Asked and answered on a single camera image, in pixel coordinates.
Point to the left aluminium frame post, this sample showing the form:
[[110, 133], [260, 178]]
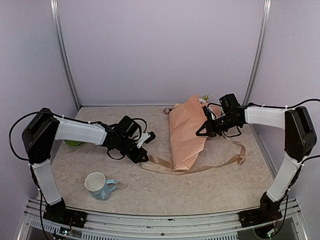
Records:
[[54, 5]]

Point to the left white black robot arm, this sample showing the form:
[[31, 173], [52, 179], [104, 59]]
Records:
[[46, 127]]

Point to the pink fake rose stem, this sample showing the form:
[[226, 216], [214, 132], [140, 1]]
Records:
[[167, 110]]

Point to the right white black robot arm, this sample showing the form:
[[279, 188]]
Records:
[[299, 135]]

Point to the white fake rose stem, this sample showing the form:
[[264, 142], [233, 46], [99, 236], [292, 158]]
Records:
[[204, 99]]

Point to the aluminium frame post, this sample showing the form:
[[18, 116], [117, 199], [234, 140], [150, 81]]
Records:
[[54, 5], [259, 50]]

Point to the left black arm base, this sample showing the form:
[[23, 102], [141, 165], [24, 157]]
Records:
[[68, 217]]

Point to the beige ribbon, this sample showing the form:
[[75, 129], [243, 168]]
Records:
[[239, 158]]

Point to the blue white ceramic mug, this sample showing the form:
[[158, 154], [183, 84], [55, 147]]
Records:
[[98, 186]]

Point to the right aluminium frame post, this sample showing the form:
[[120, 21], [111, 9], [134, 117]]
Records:
[[259, 50]]

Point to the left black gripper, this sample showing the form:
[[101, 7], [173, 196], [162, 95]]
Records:
[[137, 158]]

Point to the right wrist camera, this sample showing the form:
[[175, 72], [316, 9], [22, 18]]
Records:
[[212, 112]]

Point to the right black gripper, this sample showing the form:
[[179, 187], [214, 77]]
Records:
[[209, 133]]

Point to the front aluminium rail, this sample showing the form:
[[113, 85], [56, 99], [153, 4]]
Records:
[[99, 225]]

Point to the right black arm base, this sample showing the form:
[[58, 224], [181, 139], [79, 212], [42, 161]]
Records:
[[268, 211]]

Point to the pink beige wrapping paper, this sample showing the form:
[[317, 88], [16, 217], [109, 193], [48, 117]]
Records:
[[184, 121]]

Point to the green plate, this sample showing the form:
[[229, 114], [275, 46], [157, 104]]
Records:
[[72, 143]]

